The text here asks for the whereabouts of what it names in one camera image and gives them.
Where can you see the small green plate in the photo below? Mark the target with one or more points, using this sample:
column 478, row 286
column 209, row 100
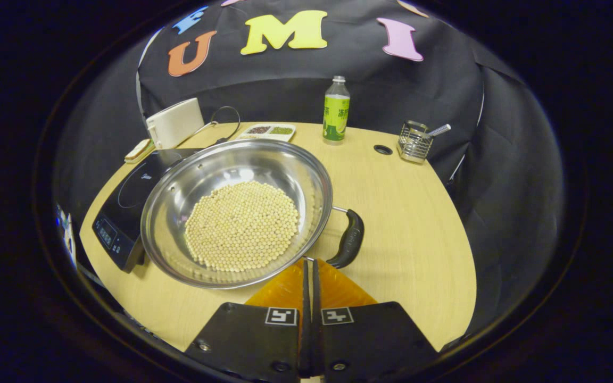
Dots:
column 144, row 157

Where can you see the pile of soybeans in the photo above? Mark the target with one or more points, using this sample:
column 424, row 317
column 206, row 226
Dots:
column 242, row 226

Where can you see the toast sandwich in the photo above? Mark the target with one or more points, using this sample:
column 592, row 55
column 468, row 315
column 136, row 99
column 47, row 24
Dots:
column 138, row 149

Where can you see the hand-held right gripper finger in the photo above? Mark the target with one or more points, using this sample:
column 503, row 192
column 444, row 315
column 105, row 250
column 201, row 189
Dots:
column 316, row 298
column 305, row 298

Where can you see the white toaster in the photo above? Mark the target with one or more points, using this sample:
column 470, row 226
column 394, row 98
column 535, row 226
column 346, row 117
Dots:
column 176, row 125

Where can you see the green drink bottle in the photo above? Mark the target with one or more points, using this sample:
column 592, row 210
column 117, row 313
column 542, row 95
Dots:
column 336, row 117

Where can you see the white divided bean tray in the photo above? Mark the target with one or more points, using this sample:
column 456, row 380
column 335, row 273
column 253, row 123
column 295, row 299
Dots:
column 269, row 131

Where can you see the stainless steel pot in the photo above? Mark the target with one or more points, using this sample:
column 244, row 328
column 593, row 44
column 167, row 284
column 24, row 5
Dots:
column 264, row 159

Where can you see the black induction cooktop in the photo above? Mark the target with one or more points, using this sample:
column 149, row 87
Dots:
column 125, row 213

